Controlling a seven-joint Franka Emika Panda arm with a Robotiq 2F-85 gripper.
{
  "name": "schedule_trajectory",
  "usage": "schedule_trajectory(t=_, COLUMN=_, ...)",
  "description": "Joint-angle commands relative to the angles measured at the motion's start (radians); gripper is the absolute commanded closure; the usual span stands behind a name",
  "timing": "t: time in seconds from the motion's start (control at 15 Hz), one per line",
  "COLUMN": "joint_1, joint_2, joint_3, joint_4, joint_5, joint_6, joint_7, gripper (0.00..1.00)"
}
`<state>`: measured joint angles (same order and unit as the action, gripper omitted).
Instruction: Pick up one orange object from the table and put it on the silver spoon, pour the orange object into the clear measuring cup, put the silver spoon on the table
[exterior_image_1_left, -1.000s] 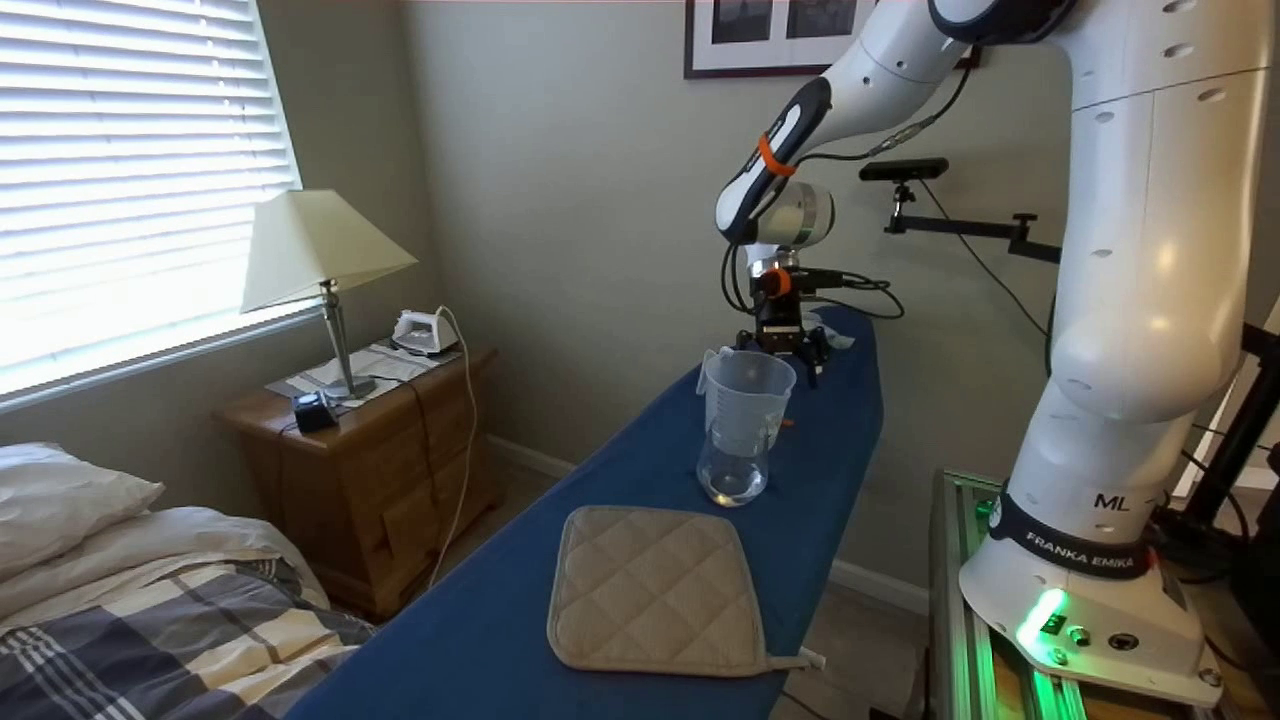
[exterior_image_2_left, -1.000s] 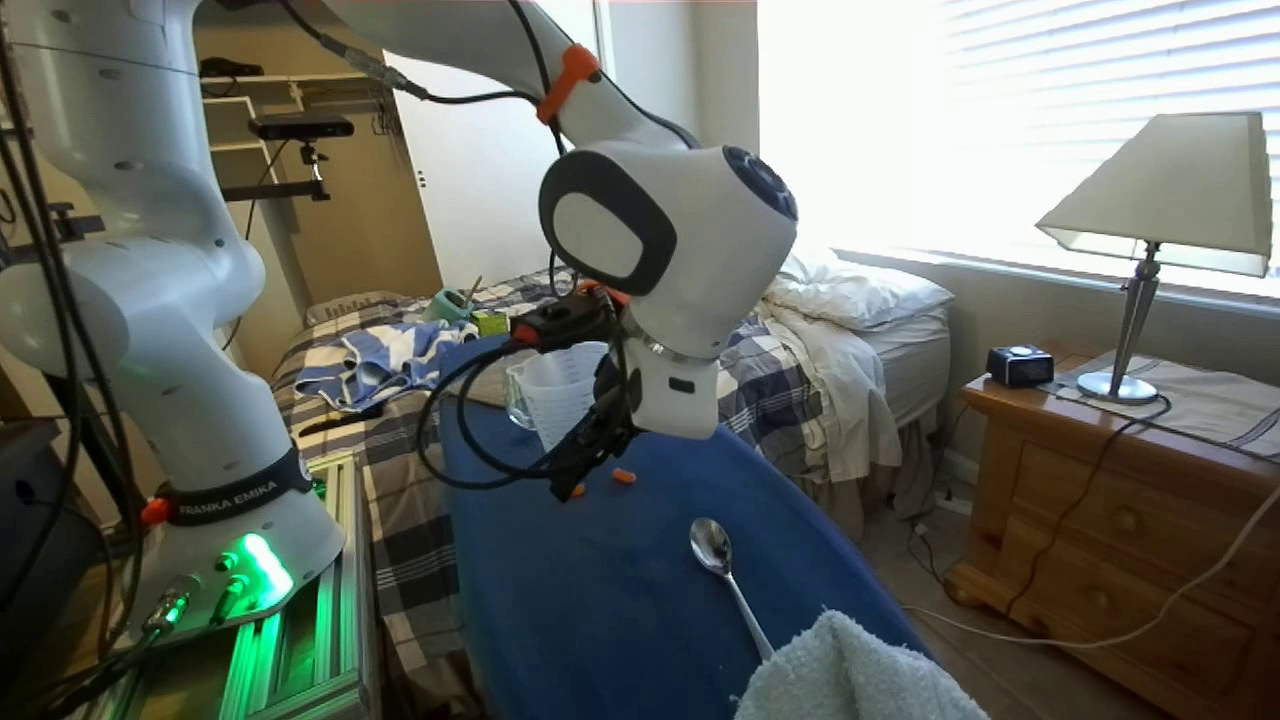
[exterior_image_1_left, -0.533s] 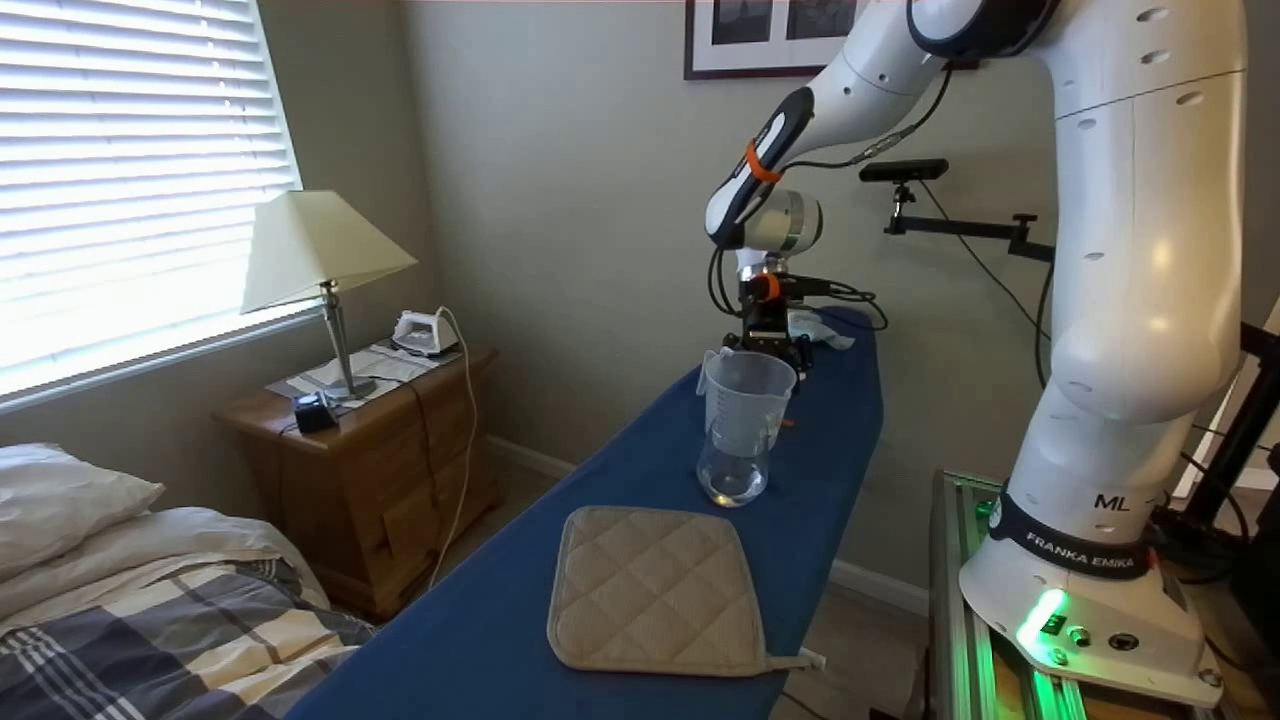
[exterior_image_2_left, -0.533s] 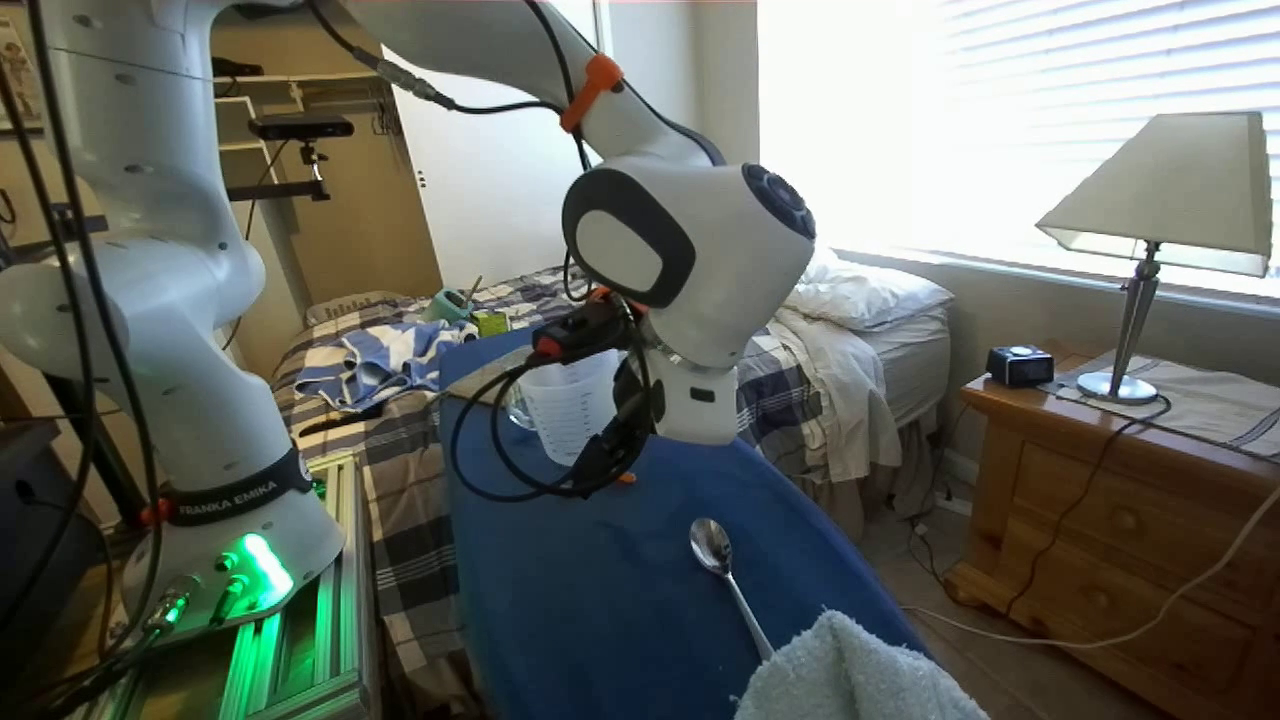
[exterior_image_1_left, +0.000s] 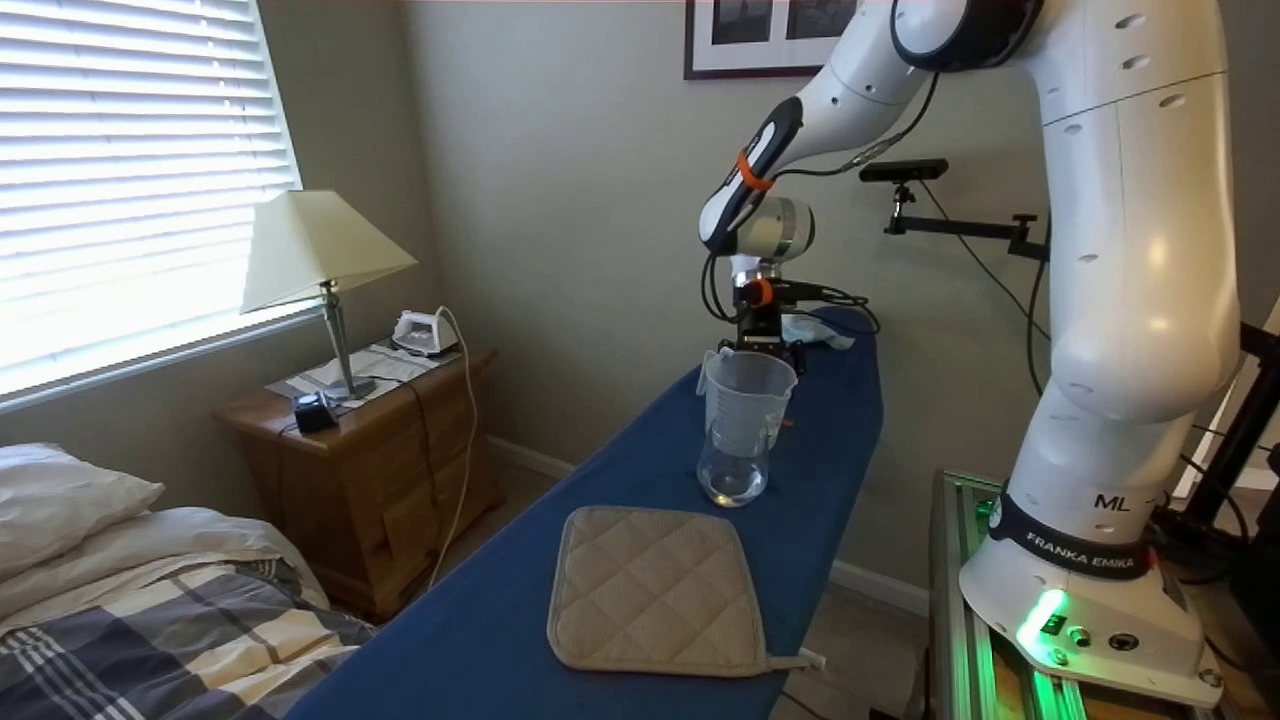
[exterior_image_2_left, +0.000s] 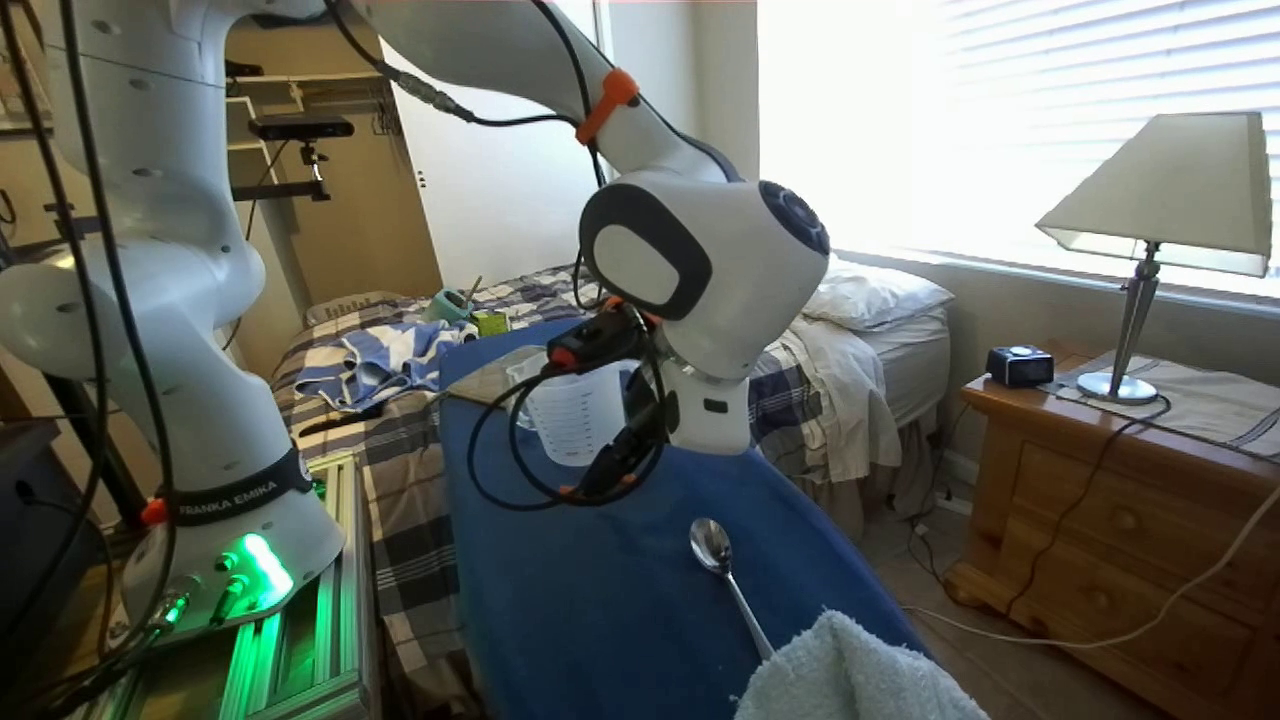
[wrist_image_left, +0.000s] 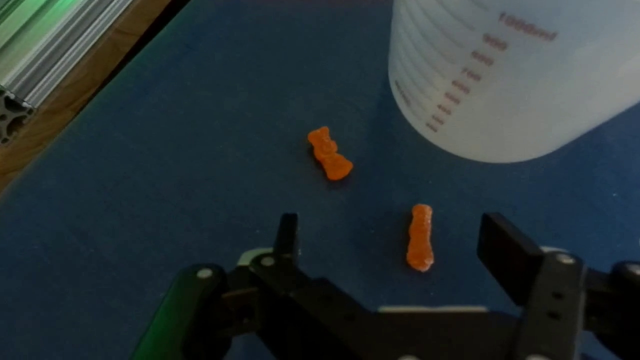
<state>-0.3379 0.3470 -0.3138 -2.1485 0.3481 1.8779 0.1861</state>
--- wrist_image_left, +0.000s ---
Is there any orange gummy candy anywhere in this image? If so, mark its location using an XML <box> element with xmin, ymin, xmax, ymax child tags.
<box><xmin>404</xmin><ymin>202</ymin><xmax>436</xmax><ymax>274</ymax></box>
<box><xmin>305</xmin><ymin>124</ymin><xmax>356</xmax><ymax>185</ymax></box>

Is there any aluminium robot base platform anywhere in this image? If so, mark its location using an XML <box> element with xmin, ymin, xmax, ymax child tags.
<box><xmin>0</xmin><ymin>0</ymin><xmax>135</xmax><ymax>146</ymax></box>

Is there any translucent plastic measuring cup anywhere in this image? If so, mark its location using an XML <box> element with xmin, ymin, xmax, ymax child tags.
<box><xmin>385</xmin><ymin>0</ymin><xmax>640</xmax><ymax>167</ymax></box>

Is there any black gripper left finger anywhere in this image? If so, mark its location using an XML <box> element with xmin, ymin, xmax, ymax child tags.
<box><xmin>132</xmin><ymin>211</ymin><xmax>381</xmax><ymax>360</ymax></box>

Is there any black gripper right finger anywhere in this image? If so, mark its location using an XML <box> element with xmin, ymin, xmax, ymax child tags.
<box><xmin>475</xmin><ymin>211</ymin><xmax>640</xmax><ymax>360</ymax></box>

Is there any blue ironing board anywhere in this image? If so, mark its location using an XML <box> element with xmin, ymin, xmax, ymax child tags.
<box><xmin>0</xmin><ymin>0</ymin><xmax>640</xmax><ymax>360</ymax></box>

